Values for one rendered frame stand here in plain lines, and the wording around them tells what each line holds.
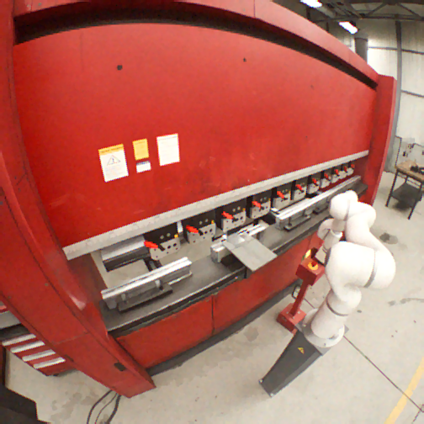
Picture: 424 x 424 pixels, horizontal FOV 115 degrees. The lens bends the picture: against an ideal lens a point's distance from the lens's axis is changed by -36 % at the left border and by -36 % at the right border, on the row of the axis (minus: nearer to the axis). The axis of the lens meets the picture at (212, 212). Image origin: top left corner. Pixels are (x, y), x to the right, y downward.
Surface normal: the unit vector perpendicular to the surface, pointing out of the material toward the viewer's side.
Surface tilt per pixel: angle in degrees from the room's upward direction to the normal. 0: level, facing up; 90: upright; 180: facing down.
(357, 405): 0
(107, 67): 90
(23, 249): 90
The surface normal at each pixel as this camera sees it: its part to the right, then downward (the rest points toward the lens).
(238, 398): -0.03, -0.85
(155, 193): 0.54, 0.43
